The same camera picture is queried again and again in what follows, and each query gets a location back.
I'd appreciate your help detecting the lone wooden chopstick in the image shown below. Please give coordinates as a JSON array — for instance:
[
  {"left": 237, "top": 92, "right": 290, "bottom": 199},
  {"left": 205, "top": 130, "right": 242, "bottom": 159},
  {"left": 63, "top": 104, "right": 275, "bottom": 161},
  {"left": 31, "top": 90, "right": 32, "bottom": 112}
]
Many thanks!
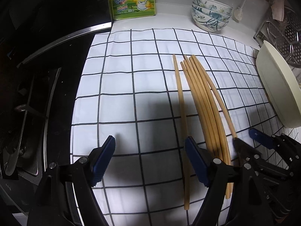
[{"left": 173, "top": 55, "right": 190, "bottom": 211}]

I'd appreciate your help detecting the cream round basin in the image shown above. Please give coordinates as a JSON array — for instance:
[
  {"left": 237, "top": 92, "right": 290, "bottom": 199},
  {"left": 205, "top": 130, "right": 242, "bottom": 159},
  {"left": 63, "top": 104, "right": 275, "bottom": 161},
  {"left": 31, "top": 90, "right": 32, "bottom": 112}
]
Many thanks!
[{"left": 256, "top": 40, "right": 300, "bottom": 128}]

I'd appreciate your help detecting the white black grid cloth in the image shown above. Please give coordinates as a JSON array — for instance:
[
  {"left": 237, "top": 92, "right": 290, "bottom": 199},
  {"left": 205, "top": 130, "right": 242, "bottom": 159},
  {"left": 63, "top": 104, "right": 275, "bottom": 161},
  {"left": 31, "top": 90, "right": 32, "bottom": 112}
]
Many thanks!
[{"left": 70, "top": 27, "right": 297, "bottom": 226}]

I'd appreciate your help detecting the perforated steel steamer tray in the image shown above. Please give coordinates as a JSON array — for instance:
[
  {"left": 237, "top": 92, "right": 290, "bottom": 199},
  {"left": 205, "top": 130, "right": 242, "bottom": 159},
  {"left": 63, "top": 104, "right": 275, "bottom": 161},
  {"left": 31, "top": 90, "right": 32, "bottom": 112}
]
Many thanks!
[{"left": 270, "top": 6, "right": 300, "bottom": 68}]

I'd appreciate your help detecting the bottom floral ceramic bowl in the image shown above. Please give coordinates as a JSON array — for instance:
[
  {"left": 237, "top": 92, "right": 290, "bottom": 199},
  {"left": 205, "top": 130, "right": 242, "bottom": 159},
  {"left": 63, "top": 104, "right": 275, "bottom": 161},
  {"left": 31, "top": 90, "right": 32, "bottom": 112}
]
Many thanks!
[{"left": 191, "top": 10, "right": 228, "bottom": 32}]

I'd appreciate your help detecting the floral ceramic bowl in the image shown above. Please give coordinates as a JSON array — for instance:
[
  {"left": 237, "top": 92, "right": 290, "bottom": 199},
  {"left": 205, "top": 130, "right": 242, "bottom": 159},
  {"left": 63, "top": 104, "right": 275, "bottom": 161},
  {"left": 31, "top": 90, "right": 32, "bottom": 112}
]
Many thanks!
[
  {"left": 192, "top": 3, "right": 232, "bottom": 22},
  {"left": 193, "top": 0, "right": 233, "bottom": 15},
  {"left": 191, "top": 10, "right": 228, "bottom": 32}
]

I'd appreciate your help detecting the middle floral ceramic bowl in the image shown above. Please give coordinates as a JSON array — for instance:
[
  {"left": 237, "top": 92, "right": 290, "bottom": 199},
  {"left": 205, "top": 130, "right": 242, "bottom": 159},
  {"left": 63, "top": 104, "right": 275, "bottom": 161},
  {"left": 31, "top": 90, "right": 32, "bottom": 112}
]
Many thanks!
[{"left": 192, "top": 3, "right": 232, "bottom": 22}]

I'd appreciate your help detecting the pink hanging cloth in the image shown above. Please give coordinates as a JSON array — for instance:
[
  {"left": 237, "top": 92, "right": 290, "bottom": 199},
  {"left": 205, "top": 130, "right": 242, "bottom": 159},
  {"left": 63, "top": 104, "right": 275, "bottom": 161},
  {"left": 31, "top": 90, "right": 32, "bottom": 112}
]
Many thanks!
[{"left": 271, "top": 0, "right": 285, "bottom": 21}]

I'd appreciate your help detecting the black stove cooktop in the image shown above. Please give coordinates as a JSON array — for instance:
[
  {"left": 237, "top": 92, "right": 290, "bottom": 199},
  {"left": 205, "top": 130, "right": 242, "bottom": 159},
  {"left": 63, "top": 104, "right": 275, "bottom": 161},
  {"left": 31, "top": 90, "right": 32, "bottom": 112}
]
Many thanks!
[{"left": 1, "top": 0, "right": 112, "bottom": 214}]

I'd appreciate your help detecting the top floral ceramic bowl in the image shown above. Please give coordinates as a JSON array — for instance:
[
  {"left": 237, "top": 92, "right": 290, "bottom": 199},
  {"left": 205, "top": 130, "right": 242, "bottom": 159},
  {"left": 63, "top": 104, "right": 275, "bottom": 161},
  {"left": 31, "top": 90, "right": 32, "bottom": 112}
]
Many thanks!
[{"left": 193, "top": 0, "right": 233, "bottom": 15}]

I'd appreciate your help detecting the white plug and cable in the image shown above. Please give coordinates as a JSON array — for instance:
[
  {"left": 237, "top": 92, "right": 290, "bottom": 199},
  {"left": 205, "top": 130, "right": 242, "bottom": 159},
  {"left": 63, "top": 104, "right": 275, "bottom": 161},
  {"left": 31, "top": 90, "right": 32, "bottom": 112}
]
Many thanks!
[{"left": 232, "top": 0, "right": 251, "bottom": 23}]

